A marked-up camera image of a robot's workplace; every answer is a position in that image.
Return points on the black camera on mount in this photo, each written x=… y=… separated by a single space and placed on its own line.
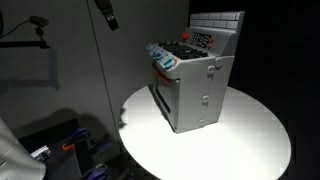
x=38 y=22

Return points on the grey oven door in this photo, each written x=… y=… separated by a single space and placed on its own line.
x=164 y=96

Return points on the black burner grate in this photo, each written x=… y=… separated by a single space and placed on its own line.
x=181 y=50

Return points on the blue stove knob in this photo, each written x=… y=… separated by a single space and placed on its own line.
x=169 y=63
x=149 y=47
x=158 y=55

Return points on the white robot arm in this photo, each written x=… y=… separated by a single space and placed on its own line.
x=15 y=156

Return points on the purple clamp with orange tip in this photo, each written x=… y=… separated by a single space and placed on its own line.
x=77 y=136

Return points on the black control panel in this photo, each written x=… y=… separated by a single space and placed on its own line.
x=200 y=40

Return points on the orange round dial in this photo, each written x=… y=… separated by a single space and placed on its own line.
x=185 y=36

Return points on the black mounting bar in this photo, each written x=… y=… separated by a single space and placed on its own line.
x=23 y=44

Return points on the black hanging device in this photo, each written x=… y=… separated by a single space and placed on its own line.
x=108 y=15

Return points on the orange panel button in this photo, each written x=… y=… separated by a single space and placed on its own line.
x=212 y=40
x=210 y=46

